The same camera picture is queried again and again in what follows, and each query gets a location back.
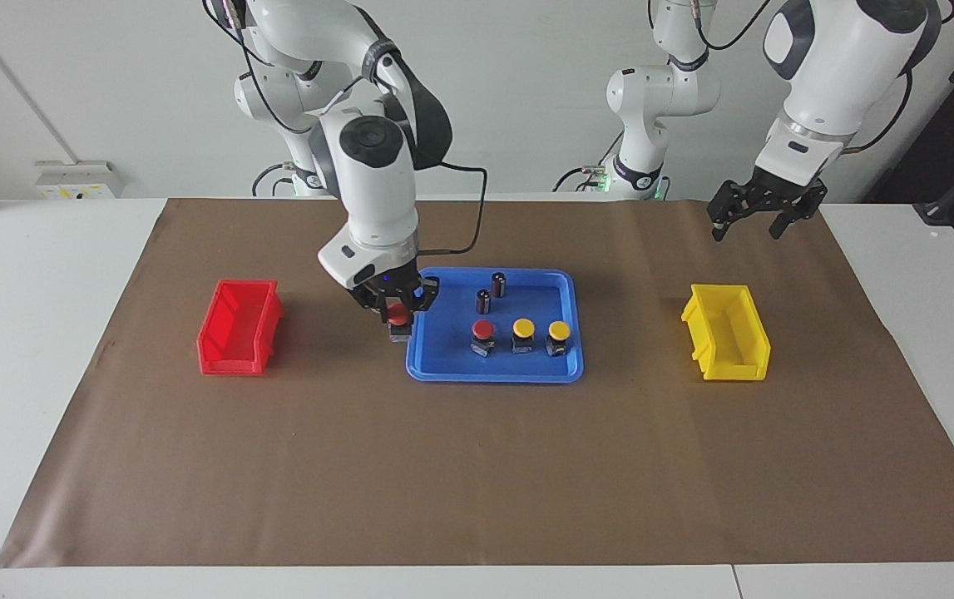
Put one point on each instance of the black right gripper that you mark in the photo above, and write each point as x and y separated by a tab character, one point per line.
389	285

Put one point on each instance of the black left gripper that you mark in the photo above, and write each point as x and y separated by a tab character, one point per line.
778	190

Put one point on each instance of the red push button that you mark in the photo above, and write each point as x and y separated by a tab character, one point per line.
483	329
397	314

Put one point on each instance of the yellow push button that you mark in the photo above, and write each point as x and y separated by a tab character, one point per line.
559	330
523	327

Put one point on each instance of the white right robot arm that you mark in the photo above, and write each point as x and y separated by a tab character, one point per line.
368	183

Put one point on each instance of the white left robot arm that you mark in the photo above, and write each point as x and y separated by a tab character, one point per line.
826	66

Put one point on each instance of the blue plastic tray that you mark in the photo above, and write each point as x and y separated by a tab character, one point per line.
452	349

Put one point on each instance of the small black cylinder component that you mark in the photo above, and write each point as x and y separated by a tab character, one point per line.
499	284
483	301

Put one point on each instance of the yellow plastic storage bin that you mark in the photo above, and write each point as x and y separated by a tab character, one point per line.
726	333

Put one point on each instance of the red plastic storage bin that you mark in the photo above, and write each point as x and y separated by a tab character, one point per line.
235	324

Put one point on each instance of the brown paper table mat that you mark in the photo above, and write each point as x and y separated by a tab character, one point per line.
476	466

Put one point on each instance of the white wall socket box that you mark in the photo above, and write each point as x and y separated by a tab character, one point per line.
73	181

